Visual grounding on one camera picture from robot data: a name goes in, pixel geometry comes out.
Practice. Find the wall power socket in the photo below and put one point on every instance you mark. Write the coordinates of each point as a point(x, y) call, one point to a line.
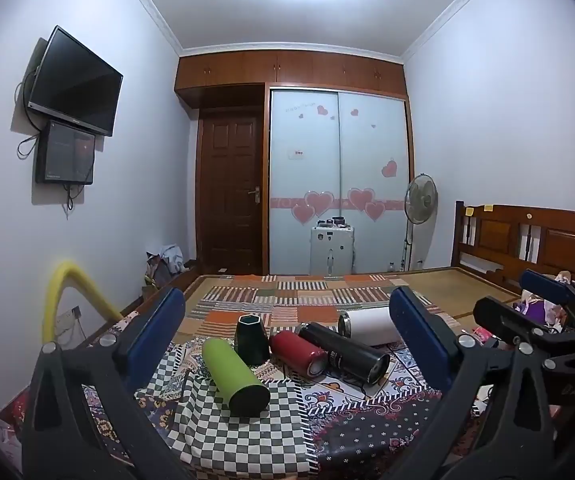
point(69, 321)

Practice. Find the checkered cloth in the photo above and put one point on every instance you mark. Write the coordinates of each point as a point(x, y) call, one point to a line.
point(247, 440)

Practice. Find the sliding wardrobe with heart stickers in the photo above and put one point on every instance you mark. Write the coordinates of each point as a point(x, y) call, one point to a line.
point(340, 170)

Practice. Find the standing fan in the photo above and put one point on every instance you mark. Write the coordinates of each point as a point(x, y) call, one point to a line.
point(421, 199)

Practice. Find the white cup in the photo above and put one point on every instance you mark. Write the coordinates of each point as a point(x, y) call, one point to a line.
point(372, 329)

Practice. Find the wall-mounted television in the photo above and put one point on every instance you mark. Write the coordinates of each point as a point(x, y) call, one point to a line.
point(74, 82)

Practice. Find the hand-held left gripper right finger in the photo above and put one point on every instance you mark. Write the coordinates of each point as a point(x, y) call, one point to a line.
point(417, 340)

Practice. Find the pile of clothes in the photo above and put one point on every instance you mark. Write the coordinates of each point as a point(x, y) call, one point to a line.
point(167, 262)

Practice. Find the woven bed mat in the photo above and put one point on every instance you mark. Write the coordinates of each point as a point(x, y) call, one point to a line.
point(447, 285)

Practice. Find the white box appliance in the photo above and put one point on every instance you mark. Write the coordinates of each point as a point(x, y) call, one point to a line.
point(331, 252)

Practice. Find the black cylindrical bottle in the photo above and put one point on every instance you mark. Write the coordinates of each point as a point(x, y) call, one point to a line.
point(342, 352)

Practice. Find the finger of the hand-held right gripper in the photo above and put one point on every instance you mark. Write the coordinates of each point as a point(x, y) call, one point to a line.
point(547, 286)
point(512, 321)

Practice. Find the wooden bed headboard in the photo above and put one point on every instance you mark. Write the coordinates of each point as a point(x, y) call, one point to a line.
point(562, 240)

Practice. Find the brown wooden door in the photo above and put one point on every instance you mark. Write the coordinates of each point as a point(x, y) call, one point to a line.
point(230, 195)

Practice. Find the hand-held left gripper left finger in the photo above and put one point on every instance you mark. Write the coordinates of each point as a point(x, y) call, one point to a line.
point(160, 340)

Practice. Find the wooden overhead cabinet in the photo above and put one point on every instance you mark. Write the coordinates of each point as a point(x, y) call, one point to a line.
point(292, 71)

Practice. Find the red cylindrical bottle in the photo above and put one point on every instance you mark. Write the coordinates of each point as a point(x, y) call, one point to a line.
point(295, 351)

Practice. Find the dark green hexagonal cup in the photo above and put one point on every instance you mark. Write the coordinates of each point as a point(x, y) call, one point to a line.
point(252, 337)

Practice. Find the pink and purple toys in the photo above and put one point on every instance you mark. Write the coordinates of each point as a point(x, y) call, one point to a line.
point(540, 310)

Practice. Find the small wall monitor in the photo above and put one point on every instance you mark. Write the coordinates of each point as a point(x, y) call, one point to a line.
point(64, 152)

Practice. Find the yellow foam tube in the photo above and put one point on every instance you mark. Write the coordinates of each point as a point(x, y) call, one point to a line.
point(64, 275)

